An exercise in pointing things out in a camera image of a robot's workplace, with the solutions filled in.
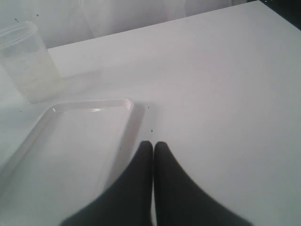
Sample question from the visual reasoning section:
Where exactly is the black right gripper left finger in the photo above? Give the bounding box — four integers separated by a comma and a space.
61, 141, 153, 226

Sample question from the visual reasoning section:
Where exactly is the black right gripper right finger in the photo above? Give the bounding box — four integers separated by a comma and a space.
154, 142, 251, 226

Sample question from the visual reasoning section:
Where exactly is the white rectangular tray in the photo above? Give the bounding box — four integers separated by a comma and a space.
0, 99, 134, 190

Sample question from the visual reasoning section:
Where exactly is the translucent plastic container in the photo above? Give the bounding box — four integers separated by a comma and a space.
0, 22, 63, 103

